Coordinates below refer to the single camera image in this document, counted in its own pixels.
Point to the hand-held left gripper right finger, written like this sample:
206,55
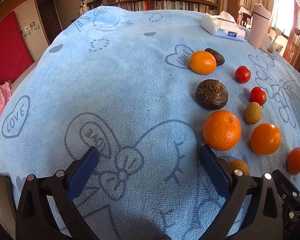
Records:
215,172

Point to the smooth oval orange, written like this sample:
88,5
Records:
202,63

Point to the white tissue pack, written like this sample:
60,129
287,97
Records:
222,28

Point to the dark brown water chestnut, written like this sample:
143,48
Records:
212,95
218,57

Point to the wooden door with knob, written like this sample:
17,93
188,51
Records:
293,47

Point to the pink thermos bottle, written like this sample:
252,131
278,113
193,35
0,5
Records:
259,25

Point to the red cherry tomato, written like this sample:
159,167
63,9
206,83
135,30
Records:
243,74
258,95

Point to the red quilted mat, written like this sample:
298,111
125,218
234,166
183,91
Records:
7,52

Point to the dark wooden door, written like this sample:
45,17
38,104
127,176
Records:
48,15

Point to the large dimpled mandarin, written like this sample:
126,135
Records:
221,130

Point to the light blue printed towel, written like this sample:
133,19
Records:
115,80

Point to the tan longan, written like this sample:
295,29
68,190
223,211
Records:
240,166
253,113

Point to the small dimpled mandarin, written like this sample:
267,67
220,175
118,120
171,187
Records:
296,161

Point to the smooth round orange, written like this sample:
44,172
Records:
265,139

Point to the clear glass cup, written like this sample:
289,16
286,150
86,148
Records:
272,48

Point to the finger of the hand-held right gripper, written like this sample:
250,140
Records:
287,190

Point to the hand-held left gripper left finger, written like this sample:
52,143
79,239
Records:
86,170

